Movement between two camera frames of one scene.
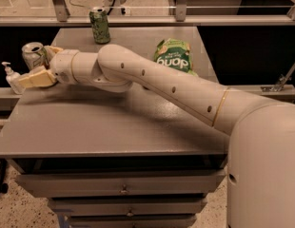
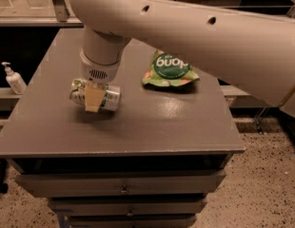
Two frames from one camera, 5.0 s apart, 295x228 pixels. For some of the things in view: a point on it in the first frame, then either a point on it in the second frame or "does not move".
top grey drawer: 121,184 does not move
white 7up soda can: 33,54 → 110,101
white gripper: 62,66 → 100,72
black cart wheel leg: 0,172 does not move
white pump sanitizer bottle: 13,80 does not move
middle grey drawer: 127,206 does not move
